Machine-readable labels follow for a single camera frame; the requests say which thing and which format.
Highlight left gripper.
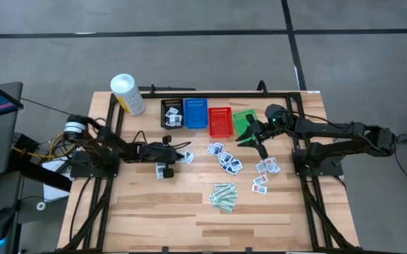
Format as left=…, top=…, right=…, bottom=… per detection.
left=149, top=135, right=186, bottom=179

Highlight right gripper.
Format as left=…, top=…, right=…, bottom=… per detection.
left=236, top=114, right=281, bottom=160

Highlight green plastic basket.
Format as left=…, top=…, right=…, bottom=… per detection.
left=232, top=108, right=265, bottom=145

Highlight red plastic basket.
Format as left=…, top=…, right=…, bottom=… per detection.
left=208, top=107, right=234, bottom=139

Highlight black plastic basket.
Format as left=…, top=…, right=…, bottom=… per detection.
left=160, top=98, right=185, bottom=130

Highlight blue plastic basket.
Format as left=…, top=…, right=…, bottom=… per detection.
left=183, top=97, right=209, bottom=130

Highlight black flat table clamp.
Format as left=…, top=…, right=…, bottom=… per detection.
left=148, top=83, right=197, bottom=93

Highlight white yellow wipes canister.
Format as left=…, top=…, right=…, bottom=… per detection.
left=109, top=73, right=147, bottom=117

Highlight white paper sheet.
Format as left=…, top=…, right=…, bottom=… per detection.
left=42, top=160, right=73, bottom=202

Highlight black support beam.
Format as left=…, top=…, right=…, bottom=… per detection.
left=8, top=151, right=73, bottom=193

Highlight black computer mouse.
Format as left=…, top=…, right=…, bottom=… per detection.
left=0, top=206, right=16, bottom=244

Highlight black left wrist camera cable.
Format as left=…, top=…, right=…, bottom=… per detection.
left=131, top=130, right=193, bottom=149

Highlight black aluminium rig frame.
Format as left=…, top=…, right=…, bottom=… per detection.
left=56, top=90, right=361, bottom=254

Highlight thin black floor cable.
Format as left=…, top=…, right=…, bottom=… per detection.
left=21, top=97, right=91, bottom=119

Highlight yellow cables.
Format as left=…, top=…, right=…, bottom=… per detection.
left=12, top=132, right=76, bottom=160

